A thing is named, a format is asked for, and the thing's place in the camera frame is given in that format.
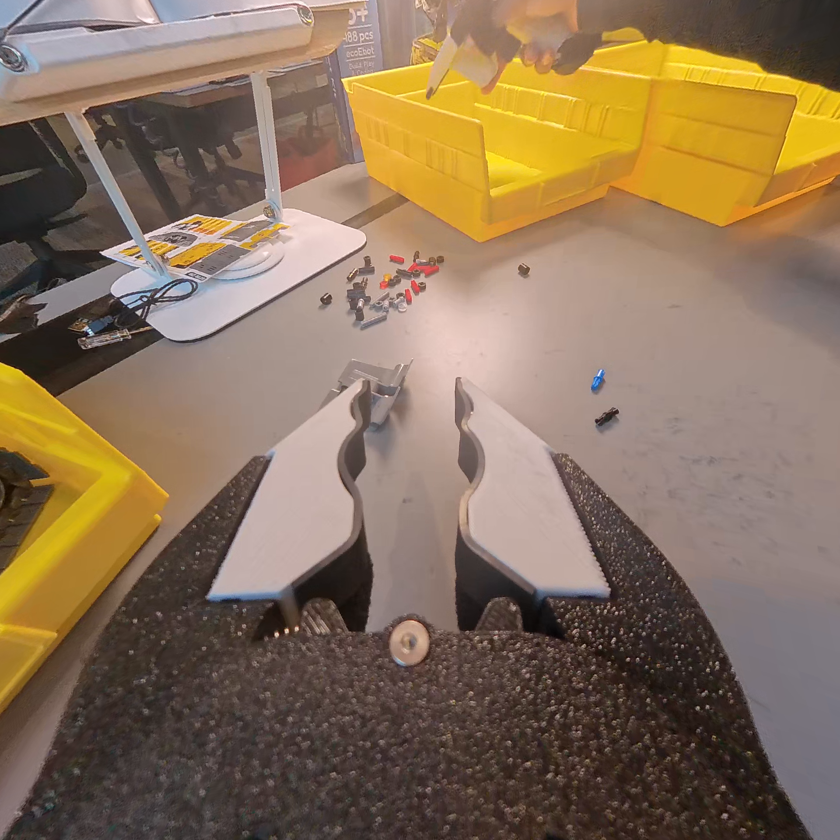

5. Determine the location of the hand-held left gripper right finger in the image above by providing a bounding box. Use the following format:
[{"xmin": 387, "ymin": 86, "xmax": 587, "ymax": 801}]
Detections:
[{"xmin": 454, "ymin": 377, "xmax": 613, "ymax": 631}]

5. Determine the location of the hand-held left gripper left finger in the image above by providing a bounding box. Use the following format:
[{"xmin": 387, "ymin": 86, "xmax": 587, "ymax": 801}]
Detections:
[{"xmin": 205, "ymin": 378, "xmax": 372, "ymax": 635}]

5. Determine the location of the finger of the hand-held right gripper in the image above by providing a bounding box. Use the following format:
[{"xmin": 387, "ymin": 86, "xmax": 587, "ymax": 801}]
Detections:
[
  {"xmin": 425, "ymin": 34, "xmax": 464, "ymax": 101},
  {"xmin": 455, "ymin": 45, "xmax": 505, "ymax": 95}
]

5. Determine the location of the silver toy scoop part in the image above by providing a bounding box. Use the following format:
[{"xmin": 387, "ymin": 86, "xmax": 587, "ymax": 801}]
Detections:
[{"xmin": 322, "ymin": 357, "xmax": 416, "ymax": 431}]

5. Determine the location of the pile of small toy parts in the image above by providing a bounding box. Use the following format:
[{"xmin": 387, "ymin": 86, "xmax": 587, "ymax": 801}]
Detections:
[{"xmin": 319, "ymin": 249, "xmax": 448, "ymax": 330}]

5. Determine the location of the yellow plastic bin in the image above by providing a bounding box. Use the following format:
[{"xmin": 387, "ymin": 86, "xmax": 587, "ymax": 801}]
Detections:
[
  {"xmin": 341, "ymin": 62, "xmax": 652, "ymax": 244},
  {"xmin": 607, "ymin": 39, "xmax": 840, "ymax": 227},
  {"xmin": 0, "ymin": 362, "xmax": 170, "ymax": 715}
]

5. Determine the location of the grey desk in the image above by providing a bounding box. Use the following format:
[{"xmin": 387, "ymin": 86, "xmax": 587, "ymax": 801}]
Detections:
[{"xmin": 0, "ymin": 154, "xmax": 840, "ymax": 840}]

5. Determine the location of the person's right hand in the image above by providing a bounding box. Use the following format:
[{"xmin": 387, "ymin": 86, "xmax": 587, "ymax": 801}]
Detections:
[{"xmin": 508, "ymin": 0, "xmax": 581, "ymax": 73}]

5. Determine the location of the blue toy box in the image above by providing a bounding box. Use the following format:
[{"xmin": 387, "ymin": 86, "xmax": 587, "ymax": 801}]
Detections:
[{"xmin": 340, "ymin": 0, "xmax": 387, "ymax": 165}]

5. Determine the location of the open instruction booklet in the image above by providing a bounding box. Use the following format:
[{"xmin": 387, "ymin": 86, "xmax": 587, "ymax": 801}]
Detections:
[{"xmin": 0, "ymin": 0, "xmax": 358, "ymax": 40}]

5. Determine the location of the black office chair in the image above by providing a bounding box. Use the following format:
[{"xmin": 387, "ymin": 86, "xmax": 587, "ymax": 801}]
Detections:
[
  {"xmin": 0, "ymin": 118, "xmax": 93, "ymax": 277},
  {"xmin": 187, "ymin": 115, "xmax": 260, "ymax": 198}
]

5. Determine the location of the white folding stand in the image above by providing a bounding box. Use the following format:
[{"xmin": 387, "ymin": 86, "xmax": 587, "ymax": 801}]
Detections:
[{"xmin": 0, "ymin": 0, "xmax": 368, "ymax": 343}]

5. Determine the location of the yellow grey sticker sheet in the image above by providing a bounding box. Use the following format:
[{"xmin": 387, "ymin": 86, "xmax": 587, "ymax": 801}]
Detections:
[{"xmin": 100, "ymin": 213, "xmax": 291, "ymax": 282}]

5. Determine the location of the dark office table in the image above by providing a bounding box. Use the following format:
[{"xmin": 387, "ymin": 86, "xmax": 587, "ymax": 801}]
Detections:
[{"xmin": 85, "ymin": 66, "xmax": 329, "ymax": 224}]

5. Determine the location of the black usb cable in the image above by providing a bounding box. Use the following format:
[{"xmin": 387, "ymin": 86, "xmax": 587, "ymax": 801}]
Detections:
[{"xmin": 88, "ymin": 279, "xmax": 199, "ymax": 332}]

